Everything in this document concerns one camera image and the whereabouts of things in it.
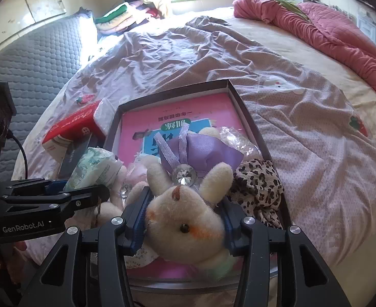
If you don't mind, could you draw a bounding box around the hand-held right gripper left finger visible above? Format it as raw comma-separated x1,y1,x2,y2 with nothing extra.
28,186,152,307

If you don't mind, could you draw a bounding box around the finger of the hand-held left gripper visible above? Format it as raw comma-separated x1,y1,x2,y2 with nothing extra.
5,179,71,196
0,184,111,221

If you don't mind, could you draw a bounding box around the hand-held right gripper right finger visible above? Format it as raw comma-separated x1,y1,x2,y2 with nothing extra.
220,198,351,307

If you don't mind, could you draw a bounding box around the green tissue pack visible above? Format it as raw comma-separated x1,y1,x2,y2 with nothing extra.
63,147,122,193

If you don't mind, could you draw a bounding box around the white patterned cloth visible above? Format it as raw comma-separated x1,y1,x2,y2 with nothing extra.
125,246,159,270

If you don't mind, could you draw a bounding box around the leopard print scrunchie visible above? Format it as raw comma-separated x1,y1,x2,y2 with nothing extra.
231,159,286,229

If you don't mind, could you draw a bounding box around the purple satin bow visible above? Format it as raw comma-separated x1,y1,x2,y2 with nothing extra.
157,123,244,187

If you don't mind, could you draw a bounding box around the dark framed cardboard tray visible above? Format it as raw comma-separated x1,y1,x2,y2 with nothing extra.
103,78,292,291

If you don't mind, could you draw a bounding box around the grey quilted headboard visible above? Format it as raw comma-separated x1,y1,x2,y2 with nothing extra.
0,16,99,180

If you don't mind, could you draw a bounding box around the red and white carton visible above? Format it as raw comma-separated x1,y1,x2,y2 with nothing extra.
42,100,112,162

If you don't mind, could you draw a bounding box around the purple printed bed cover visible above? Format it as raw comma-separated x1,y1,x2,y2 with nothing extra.
12,14,376,272

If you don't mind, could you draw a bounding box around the white wardrobe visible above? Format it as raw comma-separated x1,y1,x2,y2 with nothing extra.
0,0,67,55

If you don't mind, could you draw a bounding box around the stack of folded blankets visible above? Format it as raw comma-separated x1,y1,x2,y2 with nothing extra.
93,0,163,34

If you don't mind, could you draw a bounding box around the cream bed sheet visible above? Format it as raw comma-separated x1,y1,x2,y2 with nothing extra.
89,16,376,141

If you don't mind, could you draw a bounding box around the pink quilt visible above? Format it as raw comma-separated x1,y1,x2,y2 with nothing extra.
233,0,376,109

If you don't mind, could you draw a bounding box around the white drawer cabinet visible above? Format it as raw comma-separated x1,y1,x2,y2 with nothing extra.
357,8,376,52

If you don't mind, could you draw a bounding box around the black cable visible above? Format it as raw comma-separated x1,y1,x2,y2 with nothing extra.
8,130,28,180

